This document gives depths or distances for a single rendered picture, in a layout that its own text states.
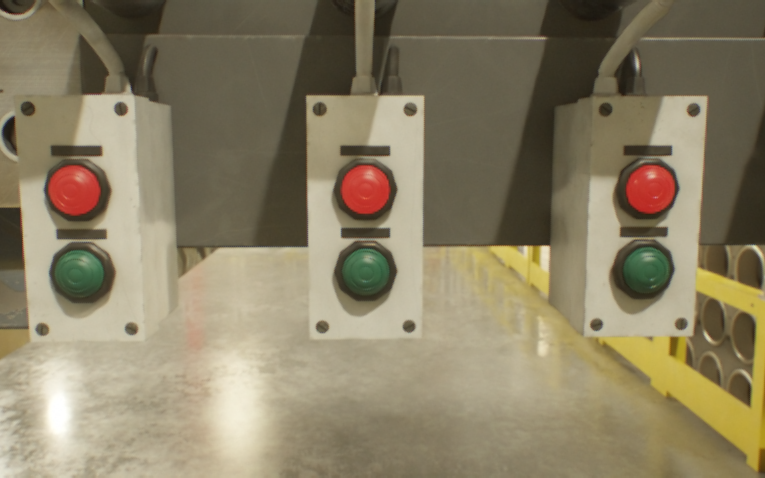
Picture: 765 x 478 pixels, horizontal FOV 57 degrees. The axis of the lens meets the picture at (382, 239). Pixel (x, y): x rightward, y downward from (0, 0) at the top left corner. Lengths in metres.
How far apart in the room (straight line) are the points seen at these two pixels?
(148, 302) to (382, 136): 0.18
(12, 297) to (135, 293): 0.22
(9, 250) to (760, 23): 0.62
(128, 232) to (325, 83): 0.18
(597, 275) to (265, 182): 0.24
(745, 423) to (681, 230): 1.46
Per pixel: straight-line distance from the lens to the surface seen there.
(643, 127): 0.46
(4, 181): 0.62
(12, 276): 0.66
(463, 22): 0.56
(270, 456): 1.79
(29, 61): 0.61
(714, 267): 3.89
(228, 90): 0.53
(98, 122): 0.46
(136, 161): 0.45
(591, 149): 0.45
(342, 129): 0.43
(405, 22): 0.56
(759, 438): 1.87
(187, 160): 0.54
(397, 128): 0.43
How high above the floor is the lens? 0.74
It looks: 8 degrees down
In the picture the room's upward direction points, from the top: straight up
